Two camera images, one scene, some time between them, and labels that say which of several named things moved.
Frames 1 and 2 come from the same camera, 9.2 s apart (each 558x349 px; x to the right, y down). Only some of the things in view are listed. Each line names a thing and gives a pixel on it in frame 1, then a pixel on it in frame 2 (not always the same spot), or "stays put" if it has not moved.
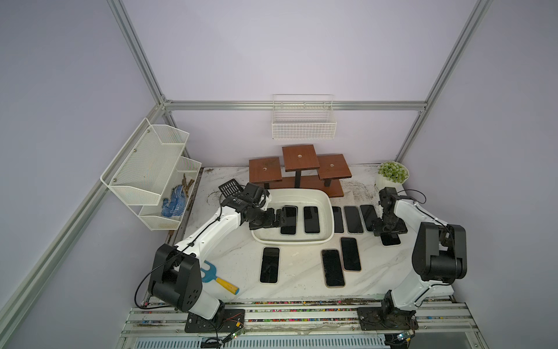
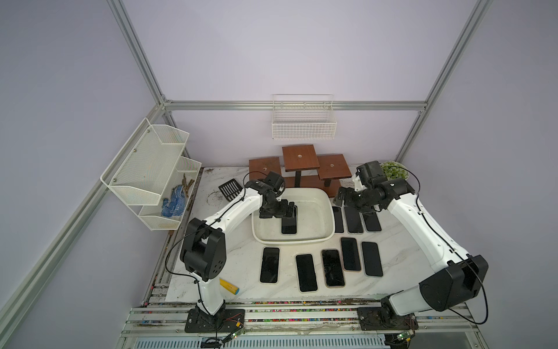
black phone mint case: [290, 216] stays put
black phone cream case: [269, 268] stays put
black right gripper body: [389, 224] -> [360, 201]
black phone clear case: [368, 213] stays put
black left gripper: [269, 221] -> [282, 211]
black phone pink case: [351, 254] stays put
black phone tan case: [333, 273] stays put
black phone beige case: [390, 239] -> [306, 273]
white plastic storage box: [309, 217] stays put
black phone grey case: [338, 226] stays put
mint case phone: [312, 221] -> [373, 265]
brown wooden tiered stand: [312, 171] stays put
